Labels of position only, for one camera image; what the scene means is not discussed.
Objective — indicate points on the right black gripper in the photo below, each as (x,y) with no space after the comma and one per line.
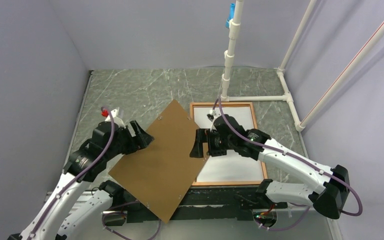
(201,137)

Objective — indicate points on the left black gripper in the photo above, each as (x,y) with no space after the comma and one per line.
(142,140)

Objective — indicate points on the landscape photo print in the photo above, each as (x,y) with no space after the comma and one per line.
(233,168)

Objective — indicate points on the brown backing board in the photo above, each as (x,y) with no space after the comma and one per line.
(160,175)

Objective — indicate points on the wooden picture frame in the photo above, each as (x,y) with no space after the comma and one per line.
(253,139)

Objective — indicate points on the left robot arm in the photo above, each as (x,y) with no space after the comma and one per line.
(56,220)

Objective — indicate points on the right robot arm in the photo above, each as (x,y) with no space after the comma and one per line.
(322,187)

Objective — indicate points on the blue clip on pipe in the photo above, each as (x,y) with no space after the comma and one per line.
(230,15)

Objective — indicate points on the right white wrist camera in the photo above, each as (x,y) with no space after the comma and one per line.
(212,116)

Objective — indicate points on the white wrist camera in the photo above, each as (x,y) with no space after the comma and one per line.
(212,116)
(115,115)

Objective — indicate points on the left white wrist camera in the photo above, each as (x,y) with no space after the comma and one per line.
(115,115)

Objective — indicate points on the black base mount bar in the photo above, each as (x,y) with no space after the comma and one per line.
(203,203)

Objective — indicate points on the aluminium rail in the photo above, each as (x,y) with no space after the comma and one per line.
(162,189)

